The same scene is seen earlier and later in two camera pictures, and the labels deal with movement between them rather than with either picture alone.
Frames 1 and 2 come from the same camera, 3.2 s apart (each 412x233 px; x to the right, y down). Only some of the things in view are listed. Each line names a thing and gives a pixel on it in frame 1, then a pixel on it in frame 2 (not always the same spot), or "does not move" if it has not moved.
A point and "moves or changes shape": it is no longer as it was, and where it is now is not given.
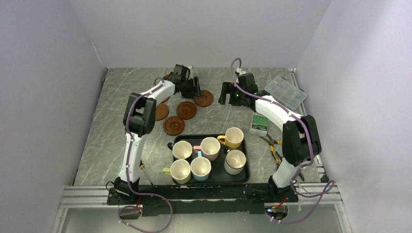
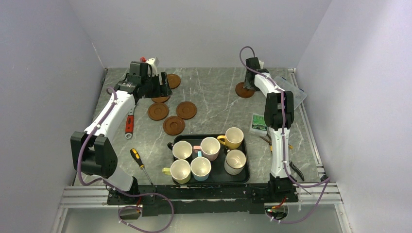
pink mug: [210, 147] does not move
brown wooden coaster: [206, 99] moves or changes shape
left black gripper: [196, 91] -> [162, 90]
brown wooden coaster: [186, 110] does not move
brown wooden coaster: [162, 111] does not move
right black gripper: [229, 88] -> [247, 86]
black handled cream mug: [181, 149] does not move
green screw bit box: [259, 124] does not move
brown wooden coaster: [173, 125] does not move
